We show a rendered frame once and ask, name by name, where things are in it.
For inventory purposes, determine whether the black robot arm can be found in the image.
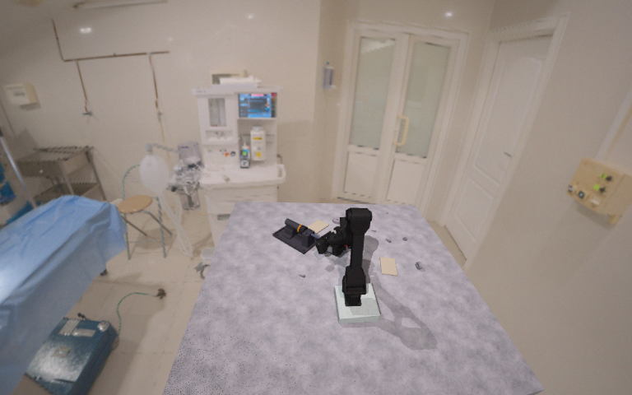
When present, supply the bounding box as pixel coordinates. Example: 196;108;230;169
332;207;372;306

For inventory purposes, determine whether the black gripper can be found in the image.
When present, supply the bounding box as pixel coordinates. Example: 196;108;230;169
315;226;341;254

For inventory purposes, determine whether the tan flat rectangular plate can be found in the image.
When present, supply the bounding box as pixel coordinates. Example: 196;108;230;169
307;220;329;234
380;257;397;276

